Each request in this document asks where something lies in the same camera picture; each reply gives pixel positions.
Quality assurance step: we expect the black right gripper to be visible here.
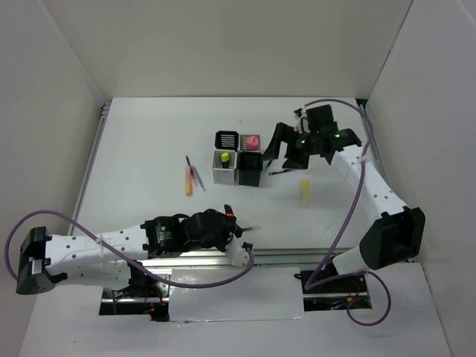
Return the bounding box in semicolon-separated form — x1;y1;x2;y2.
261;121;319;170

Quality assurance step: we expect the orange black highlighter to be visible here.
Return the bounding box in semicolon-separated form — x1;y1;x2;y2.
224;205;234;217

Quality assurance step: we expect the pale yellow highlighter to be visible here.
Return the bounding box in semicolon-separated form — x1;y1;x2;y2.
300;178;309;204

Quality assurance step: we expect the black pen refill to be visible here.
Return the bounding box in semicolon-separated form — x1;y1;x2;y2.
241;225;261;231

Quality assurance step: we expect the pale orange highlighter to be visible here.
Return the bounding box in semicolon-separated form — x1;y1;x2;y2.
184;167;193;196

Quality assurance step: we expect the yellow black highlighter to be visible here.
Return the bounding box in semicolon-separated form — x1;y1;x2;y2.
220;152;230;169

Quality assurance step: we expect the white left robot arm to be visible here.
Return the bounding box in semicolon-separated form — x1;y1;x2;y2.
11;207;250;297

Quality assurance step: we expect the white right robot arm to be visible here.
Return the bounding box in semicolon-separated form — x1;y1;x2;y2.
262;123;425;292

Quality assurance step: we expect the blue pen refill right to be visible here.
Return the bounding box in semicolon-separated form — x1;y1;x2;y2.
268;169;293;176

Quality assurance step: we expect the blue pen refill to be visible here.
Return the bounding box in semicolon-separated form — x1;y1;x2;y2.
268;169;293;176
192;165;206;192

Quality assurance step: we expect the blue pen refill left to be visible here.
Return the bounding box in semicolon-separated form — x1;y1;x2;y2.
192;165;206;192

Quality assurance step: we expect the black front-right container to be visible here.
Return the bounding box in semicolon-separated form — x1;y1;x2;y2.
237;151;263;187

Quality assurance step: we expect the grey back-right container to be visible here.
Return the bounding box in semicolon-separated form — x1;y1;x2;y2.
239;135;261;152

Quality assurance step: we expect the red pen refill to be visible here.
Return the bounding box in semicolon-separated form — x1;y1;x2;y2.
185;155;198;187

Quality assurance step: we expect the white front-left container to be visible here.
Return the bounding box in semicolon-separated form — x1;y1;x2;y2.
212;149;237;185

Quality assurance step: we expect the black back-left container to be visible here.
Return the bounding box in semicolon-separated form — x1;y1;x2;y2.
214;130;239;151

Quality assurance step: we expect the white foil cover board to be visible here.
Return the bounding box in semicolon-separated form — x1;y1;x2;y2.
169;266;305;322

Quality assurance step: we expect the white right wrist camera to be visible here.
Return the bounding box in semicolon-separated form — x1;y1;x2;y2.
294;107;311;134

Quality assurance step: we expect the aluminium front rail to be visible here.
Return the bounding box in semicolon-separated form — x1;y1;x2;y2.
141;248;327;268

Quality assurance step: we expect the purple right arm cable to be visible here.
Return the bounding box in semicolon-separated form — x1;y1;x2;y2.
304;98;392;327

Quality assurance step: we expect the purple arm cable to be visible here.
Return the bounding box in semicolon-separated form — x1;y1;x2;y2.
7;210;256;289
304;98;392;327

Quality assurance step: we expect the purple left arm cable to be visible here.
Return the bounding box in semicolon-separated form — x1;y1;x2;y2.
7;210;256;289

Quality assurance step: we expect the aluminium left rail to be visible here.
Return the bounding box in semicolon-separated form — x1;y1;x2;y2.
72;102;112;220

